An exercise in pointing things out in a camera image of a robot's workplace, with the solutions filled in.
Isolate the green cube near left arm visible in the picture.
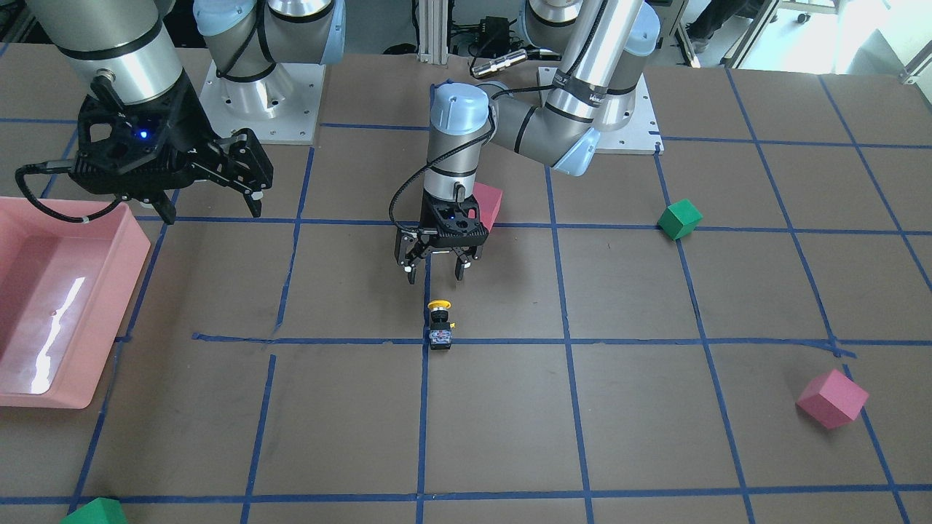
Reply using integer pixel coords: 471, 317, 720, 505
657, 199, 703, 241

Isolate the yellow push button switch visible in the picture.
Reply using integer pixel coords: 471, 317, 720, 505
427, 299, 455, 351

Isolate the pink cube near centre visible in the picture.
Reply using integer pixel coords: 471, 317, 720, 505
473, 182, 503, 231

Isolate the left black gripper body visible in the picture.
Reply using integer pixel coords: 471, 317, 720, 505
422, 195, 489, 249

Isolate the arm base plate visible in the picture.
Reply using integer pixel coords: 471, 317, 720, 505
502, 50, 660, 176
199, 63, 327, 145

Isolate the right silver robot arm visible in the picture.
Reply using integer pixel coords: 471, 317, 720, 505
15, 1, 346, 223

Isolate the aluminium frame post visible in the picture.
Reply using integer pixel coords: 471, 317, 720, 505
412, 0, 451, 66

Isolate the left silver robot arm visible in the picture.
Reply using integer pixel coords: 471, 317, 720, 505
394, 1, 662, 283

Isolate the green cube near bin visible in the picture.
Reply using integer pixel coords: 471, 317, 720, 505
60, 498, 129, 524

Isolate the pink plastic bin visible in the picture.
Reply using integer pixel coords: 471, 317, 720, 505
1, 196, 150, 409

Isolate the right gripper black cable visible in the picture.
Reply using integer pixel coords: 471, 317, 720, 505
15, 162, 125, 225

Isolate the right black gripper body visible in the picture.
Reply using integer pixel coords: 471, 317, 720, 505
71, 76, 226, 223

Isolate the pink cube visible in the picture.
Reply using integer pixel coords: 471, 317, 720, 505
473, 182, 503, 231
796, 369, 869, 430

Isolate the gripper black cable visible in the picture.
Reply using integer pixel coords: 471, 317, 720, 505
388, 84, 558, 234
15, 162, 125, 225

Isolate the pink cube far side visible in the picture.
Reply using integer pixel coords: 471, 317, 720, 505
796, 369, 869, 430

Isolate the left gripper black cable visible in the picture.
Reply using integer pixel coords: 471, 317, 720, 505
388, 84, 558, 234

